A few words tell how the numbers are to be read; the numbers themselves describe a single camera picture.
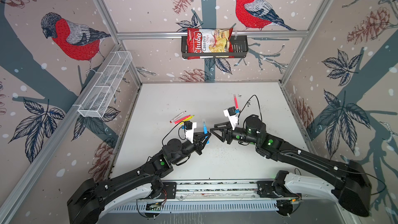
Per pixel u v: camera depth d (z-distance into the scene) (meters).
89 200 0.41
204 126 0.68
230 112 0.63
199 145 0.62
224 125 0.68
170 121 0.98
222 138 0.63
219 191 0.75
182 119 1.00
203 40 0.88
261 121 0.54
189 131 0.63
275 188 0.65
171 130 0.51
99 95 0.74
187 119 1.00
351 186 0.39
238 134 0.62
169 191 0.73
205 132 0.69
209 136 0.70
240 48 0.95
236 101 1.07
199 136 0.66
